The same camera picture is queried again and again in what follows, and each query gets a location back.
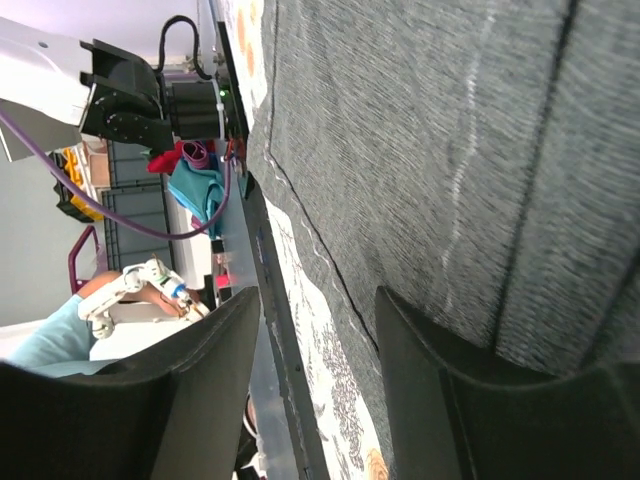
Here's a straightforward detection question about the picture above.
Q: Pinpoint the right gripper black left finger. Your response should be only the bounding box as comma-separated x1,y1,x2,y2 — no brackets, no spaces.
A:
1,287,261,479

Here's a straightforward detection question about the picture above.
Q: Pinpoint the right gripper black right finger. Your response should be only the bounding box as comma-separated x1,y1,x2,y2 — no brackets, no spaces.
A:
375,287,639,479

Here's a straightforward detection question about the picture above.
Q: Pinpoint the grey cloth napkin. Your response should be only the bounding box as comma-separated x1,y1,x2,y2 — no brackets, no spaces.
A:
247,0,640,480

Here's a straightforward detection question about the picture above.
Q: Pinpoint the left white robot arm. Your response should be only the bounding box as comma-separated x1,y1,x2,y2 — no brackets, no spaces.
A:
1,18,226,161

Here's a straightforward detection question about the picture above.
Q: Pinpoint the operator bare hand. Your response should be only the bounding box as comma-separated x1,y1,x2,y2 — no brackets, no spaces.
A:
119,286,209,321

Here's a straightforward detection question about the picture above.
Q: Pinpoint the floral tablecloth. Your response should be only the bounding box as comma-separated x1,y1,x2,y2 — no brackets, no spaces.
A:
212,1,396,479

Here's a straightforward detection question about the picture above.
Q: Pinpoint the operator light blue sleeve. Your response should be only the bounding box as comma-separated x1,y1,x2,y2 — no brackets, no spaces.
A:
7,294,116,378

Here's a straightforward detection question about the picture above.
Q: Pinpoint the teal and red cloth pile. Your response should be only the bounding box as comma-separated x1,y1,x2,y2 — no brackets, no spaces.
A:
147,141,225,227

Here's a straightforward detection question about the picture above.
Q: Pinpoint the aluminium frame rail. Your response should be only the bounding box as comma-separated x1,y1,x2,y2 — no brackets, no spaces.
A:
220,162,302,479

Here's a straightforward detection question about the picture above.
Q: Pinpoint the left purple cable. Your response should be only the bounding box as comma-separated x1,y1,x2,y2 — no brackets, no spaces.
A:
0,107,234,241

